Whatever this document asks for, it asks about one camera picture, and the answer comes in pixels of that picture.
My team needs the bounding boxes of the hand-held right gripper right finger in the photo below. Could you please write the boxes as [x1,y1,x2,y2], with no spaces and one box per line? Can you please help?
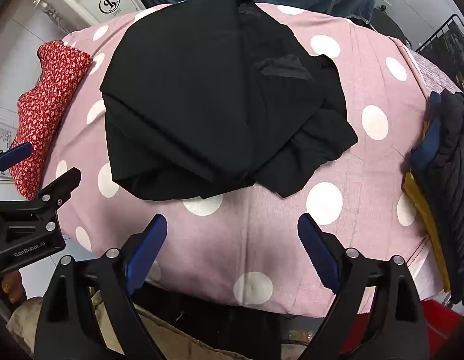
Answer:
[297,212,431,360]

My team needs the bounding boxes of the yellow garment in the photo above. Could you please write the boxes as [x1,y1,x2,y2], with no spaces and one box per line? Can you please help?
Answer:
[402,120,452,294]

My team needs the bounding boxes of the black wire rack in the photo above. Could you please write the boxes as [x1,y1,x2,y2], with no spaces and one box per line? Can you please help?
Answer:
[415,13,464,95]

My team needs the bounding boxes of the person's left hand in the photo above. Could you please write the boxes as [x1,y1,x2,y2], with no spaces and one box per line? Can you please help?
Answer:
[0,269,25,305]

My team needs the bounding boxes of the dark grey knit garment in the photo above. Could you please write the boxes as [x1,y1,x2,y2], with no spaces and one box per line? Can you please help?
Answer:
[436,91,464,305]

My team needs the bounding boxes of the person's beige pants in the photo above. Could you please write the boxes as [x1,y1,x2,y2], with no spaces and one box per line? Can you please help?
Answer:
[6,289,206,360]

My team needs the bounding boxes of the mauve patterned cloth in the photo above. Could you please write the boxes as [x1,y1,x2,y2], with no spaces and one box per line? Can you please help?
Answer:
[406,49,462,95]

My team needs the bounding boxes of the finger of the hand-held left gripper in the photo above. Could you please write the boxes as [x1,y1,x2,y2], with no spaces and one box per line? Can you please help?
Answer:
[0,142,33,185]
[34,167,82,212]

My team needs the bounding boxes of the dark cloth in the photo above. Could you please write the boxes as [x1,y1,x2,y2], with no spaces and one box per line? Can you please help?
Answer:
[132,283,332,360]

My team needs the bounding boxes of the red plastic container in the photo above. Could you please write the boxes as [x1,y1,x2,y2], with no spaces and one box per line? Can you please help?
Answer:
[345,295,464,350]

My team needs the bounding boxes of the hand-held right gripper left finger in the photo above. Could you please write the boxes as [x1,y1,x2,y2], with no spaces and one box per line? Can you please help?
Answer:
[34,213,169,360]

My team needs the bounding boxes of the black jacket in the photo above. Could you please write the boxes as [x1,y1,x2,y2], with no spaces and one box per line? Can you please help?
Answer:
[99,0,359,202]

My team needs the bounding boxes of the red floral cloth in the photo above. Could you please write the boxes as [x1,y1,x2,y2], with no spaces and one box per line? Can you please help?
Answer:
[9,40,95,201]

